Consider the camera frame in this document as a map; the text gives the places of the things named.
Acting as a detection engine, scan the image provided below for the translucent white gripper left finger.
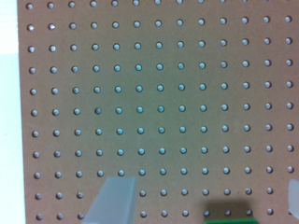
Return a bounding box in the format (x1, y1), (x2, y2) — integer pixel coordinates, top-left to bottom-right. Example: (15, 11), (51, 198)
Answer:
(81, 176), (137, 224)

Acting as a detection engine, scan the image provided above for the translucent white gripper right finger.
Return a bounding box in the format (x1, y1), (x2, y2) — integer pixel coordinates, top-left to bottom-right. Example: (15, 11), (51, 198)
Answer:
(288, 179), (299, 216)

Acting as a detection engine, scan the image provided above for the brown perforated pegboard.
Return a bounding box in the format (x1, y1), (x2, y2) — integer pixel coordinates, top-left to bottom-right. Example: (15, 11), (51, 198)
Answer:
(17, 0), (299, 224)

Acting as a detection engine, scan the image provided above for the green block with hole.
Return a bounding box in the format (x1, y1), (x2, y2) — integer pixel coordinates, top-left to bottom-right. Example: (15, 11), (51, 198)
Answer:
(205, 217), (259, 224)

